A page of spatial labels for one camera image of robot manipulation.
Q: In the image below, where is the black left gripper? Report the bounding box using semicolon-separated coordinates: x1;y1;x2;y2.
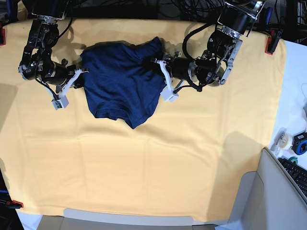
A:
142;51;196;82

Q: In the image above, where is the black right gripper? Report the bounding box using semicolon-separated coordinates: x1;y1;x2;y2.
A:
51;59;77;92

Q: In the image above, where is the blue long-sleeve shirt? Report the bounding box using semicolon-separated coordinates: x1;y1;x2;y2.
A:
81;37;166;129

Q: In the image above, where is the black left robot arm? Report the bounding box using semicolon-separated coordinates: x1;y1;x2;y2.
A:
146;0;265;96

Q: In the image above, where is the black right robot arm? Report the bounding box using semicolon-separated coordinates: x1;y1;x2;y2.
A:
19;0;82;94

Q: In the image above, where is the red black clamp upper left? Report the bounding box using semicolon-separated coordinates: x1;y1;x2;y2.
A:
0;22;6;46

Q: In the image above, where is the red black clamp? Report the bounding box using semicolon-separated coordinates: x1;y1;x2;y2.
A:
4;200;24;209
0;22;6;46
265;29;283;55

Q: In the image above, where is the yellow table cloth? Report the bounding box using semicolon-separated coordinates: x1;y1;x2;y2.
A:
0;20;287;222

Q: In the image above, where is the red black clamp right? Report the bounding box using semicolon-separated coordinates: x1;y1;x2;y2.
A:
265;29;283;55

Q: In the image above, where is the white tape dispenser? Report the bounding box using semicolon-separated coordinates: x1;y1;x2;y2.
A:
270;127;294;158

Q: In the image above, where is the red black clamp lower left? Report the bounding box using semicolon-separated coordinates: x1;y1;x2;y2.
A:
4;200;24;209

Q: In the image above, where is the blue black tape measure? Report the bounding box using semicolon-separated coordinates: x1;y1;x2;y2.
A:
292;132;307;155

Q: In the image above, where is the green tape roll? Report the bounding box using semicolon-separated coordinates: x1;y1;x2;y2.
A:
288;157;298;165

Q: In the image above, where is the black keyboard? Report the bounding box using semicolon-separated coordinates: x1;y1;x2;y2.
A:
278;158;307;204

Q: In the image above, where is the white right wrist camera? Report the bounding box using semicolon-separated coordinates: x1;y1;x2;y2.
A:
51;96;69;110

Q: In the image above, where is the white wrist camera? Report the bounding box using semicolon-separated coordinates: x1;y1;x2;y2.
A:
160;88;178;102
51;96;69;110

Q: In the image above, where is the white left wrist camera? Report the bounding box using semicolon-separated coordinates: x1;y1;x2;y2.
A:
160;88;178;102

